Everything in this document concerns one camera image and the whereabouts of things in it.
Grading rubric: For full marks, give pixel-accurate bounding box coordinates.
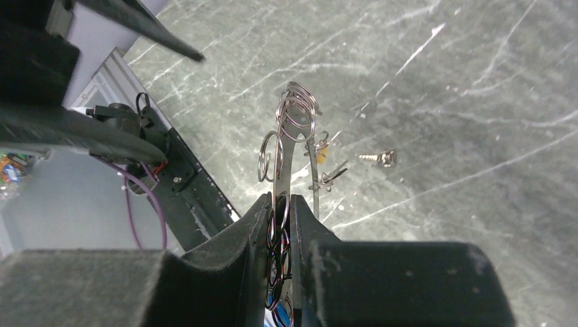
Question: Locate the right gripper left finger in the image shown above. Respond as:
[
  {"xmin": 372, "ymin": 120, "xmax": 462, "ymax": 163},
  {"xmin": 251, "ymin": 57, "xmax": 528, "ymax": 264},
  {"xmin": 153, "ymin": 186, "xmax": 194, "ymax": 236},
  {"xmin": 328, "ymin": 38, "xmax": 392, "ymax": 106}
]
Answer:
[{"xmin": 1, "ymin": 194, "xmax": 271, "ymax": 326}]

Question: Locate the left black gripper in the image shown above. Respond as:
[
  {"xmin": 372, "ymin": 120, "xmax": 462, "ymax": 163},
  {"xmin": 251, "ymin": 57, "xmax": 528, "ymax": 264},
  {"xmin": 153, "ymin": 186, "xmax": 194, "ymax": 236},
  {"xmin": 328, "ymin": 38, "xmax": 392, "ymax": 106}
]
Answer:
[{"xmin": 1, "ymin": 0, "xmax": 205, "ymax": 164}]

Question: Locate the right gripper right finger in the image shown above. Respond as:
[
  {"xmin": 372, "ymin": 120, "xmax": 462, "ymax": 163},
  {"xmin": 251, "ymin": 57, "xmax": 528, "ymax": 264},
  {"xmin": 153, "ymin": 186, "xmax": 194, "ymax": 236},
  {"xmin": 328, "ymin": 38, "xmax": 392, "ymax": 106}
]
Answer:
[{"xmin": 290, "ymin": 195, "xmax": 516, "ymax": 326}]

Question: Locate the large metal keyring with rings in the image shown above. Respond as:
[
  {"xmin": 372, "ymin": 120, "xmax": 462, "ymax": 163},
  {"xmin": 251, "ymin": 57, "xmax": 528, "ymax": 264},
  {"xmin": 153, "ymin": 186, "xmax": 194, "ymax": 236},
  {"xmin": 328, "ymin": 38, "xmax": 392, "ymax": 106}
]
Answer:
[{"xmin": 258, "ymin": 81, "xmax": 347, "ymax": 326}]

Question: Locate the small loose key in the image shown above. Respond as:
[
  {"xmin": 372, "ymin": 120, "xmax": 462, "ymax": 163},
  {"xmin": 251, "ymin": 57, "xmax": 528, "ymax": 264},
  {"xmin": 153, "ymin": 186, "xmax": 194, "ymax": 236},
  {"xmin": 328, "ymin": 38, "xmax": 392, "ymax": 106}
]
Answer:
[{"xmin": 358, "ymin": 150, "xmax": 397, "ymax": 168}]

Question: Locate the aluminium frame rail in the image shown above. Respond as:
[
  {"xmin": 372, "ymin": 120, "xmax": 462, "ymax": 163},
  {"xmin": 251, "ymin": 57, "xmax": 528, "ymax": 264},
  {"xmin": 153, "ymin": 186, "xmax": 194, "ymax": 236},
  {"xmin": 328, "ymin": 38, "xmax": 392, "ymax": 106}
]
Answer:
[{"xmin": 66, "ymin": 49, "xmax": 147, "ymax": 112}]

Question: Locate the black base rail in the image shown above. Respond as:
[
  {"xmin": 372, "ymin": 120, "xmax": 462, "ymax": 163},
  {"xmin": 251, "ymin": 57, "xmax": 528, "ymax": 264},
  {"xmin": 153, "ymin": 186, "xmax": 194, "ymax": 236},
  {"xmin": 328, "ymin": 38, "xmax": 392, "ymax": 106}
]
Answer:
[{"xmin": 85, "ymin": 92, "xmax": 241, "ymax": 253}]

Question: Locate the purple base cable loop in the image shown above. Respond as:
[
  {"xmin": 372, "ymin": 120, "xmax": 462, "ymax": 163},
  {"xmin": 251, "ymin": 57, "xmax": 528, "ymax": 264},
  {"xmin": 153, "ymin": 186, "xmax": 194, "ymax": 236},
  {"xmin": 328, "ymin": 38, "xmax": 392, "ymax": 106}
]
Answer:
[{"xmin": 92, "ymin": 155, "xmax": 169, "ymax": 251}]

